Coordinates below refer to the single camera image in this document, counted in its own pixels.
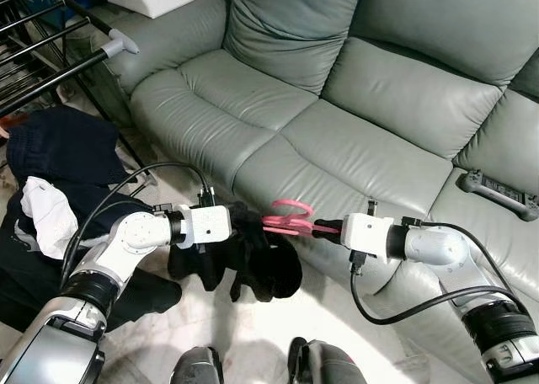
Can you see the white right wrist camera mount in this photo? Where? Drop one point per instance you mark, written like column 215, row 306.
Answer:
column 366, row 237

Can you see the grey green leather sofa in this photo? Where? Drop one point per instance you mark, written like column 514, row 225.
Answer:
column 379, row 81

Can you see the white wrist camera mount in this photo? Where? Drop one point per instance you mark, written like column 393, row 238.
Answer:
column 366, row 237
column 206, row 226

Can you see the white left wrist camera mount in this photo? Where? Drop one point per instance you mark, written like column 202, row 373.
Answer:
column 206, row 226

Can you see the white cloth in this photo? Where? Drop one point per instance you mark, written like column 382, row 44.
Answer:
column 50, row 220

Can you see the pink plastic hanger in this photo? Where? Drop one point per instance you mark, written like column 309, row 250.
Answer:
column 286, row 226
column 290, row 204

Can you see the grey robot left leg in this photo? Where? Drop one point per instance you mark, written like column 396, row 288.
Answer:
column 198, row 369

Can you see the small black garment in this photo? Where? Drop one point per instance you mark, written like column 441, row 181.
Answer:
column 261, row 270

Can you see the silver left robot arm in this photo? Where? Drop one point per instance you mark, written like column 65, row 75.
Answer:
column 135, row 232

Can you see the long black garment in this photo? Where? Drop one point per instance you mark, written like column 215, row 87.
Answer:
column 25, row 283

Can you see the grey robot leg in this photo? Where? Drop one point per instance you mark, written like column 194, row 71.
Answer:
column 328, row 367
column 198, row 369

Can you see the navy garment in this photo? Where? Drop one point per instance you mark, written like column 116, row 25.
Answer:
column 63, row 144

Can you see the grey robot right leg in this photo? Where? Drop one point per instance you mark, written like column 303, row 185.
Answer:
column 328, row 367

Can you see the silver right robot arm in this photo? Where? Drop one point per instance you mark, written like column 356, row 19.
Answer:
column 434, row 245

